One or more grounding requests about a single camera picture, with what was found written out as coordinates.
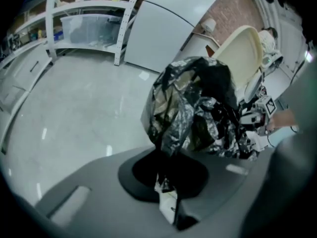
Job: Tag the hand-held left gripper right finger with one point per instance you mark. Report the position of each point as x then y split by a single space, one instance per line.
185 221

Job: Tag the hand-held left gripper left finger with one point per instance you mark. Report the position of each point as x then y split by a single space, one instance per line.
168 203

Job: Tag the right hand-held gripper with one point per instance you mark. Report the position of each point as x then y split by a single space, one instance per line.
263 113

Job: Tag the black crinkled plastic bag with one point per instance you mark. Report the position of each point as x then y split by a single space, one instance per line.
185 113

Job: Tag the person's right forearm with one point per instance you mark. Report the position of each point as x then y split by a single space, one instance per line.
301 90

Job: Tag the person's right hand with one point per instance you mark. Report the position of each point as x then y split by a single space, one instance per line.
281 120

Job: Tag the cream plastic chair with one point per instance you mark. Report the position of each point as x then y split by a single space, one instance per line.
245 48

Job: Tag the gray trash can lid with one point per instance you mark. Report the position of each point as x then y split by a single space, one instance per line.
99 172

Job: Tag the person's dark gray clothing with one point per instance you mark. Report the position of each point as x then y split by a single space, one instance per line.
287 187

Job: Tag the white paper roll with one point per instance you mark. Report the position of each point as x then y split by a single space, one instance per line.
208 25

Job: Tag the clear plastic storage bin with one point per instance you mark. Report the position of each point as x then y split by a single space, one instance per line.
89 28

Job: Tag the white drawer cabinet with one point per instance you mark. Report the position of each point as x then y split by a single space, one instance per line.
22 68

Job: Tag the blue box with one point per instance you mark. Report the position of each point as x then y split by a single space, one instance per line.
58 36

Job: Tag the white metal shelf rack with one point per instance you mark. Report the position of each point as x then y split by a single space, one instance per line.
81 7

